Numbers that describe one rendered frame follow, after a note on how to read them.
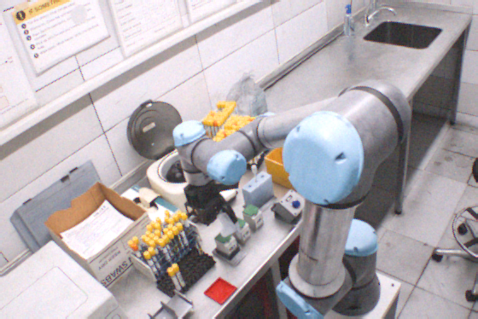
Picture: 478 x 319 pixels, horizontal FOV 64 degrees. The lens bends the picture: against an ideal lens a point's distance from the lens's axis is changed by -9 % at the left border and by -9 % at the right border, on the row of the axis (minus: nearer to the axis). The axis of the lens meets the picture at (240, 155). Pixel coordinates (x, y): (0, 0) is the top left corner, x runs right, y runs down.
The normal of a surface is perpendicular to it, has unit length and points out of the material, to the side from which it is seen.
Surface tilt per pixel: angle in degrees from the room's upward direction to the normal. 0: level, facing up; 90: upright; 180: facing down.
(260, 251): 0
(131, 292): 0
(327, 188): 82
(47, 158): 90
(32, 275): 0
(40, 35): 90
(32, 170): 90
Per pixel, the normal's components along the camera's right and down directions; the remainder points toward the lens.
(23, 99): 0.77, 0.33
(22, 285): -0.16, -0.80
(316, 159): -0.74, 0.39
